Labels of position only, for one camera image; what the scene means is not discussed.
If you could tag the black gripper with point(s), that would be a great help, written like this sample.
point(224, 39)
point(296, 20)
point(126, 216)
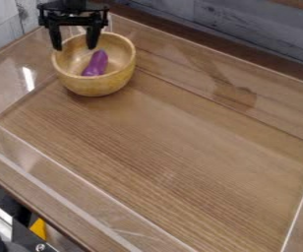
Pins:
point(72, 13)

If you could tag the purple toy eggplant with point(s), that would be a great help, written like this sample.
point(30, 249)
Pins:
point(97, 65)

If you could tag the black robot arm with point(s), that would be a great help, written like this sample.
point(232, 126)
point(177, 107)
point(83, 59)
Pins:
point(72, 13)

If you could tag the brown wooden bowl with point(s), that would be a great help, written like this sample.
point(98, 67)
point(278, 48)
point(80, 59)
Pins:
point(70, 61)

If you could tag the yellow black equipment base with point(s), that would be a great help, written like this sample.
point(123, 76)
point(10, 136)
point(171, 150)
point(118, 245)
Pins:
point(26, 241)

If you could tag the clear acrylic tray wall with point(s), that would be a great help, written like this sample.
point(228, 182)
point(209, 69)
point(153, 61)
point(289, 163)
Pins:
point(182, 164)

